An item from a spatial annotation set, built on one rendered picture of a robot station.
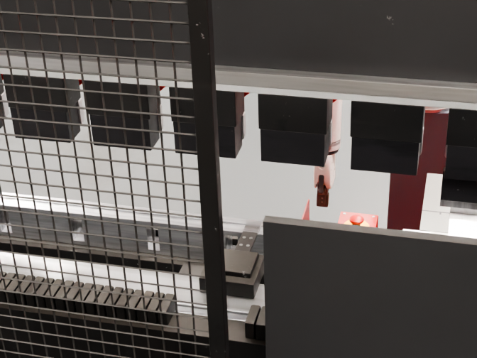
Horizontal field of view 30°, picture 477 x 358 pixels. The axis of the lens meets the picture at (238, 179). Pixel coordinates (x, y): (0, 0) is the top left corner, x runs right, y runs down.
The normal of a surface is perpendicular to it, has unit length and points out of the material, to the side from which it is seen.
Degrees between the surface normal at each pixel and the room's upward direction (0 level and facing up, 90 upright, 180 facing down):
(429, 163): 90
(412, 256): 90
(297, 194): 0
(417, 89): 90
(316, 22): 90
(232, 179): 0
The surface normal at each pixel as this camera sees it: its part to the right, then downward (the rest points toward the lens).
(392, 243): -0.25, 0.50
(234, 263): -0.04, -0.86
